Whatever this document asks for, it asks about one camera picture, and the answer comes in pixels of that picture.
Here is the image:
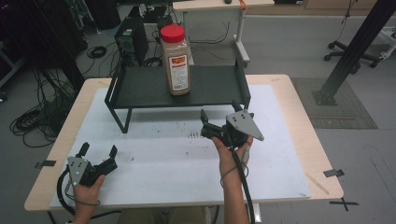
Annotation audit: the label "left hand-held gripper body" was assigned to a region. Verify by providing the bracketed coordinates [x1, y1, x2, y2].
[66, 155, 119, 188]

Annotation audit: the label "dark curtain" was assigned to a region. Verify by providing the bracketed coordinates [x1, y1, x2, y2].
[0, 0, 122, 91]

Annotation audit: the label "pale tape strip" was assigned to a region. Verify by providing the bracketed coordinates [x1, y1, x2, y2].
[304, 173, 331, 196]

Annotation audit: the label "white table mat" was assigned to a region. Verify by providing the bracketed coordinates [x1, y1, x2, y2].
[49, 84, 312, 209]

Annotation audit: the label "red-lidded spice bottle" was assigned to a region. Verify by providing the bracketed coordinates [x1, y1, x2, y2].
[160, 24, 191, 96]

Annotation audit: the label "white desk with wooden top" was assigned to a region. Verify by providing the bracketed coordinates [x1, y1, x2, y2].
[172, 0, 276, 68]

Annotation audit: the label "black computer tower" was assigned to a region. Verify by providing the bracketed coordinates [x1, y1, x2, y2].
[114, 16, 149, 65]

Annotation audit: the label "bundle of black floor cables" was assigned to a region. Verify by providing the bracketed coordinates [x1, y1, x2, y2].
[8, 66, 82, 148]

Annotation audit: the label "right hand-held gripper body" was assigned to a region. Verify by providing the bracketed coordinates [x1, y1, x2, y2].
[200, 109, 265, 148]

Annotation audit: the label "person's left hand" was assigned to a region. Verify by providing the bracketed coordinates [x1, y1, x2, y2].
[71, 174, 106, 204]

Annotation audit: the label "person's olive trousers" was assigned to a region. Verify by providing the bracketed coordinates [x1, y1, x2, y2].
[115, 205, 213, 224]

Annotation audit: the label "grey floor mat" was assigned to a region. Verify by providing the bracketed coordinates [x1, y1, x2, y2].
[290, 77, 379, 130]

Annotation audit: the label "black metal post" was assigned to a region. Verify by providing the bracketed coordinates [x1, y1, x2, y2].
[312, 0, 396, 106]

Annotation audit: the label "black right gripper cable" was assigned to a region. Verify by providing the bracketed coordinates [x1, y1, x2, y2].
[228, 145, 256, 224]

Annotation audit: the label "white table leg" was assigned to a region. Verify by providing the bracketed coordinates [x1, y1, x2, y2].
[252, 203, 262, 224]

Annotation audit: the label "black tape strip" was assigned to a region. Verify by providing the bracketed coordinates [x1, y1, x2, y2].
[34, 160, 58, 170]
[322, 169, 346, 178]

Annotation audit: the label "coiled black cable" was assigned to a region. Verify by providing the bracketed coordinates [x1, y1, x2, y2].
[87, 45, 107, 60]

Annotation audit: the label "black metal shelf rack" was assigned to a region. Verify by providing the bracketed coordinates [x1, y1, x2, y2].
[105, 58, 252, 134]

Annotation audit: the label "black office chair base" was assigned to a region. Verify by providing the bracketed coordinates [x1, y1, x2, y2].
[323, 39, 382, 75]

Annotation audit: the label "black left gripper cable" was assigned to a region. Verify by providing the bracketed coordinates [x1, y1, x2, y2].
[56, 167, 122, 220]

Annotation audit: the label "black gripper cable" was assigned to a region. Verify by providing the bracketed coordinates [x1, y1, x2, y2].
[228, 145, 256, 224]
[56, 167, 122, 220]

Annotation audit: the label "person's right hand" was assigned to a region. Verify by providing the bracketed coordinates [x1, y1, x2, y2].
[211, 135, 254, 182]

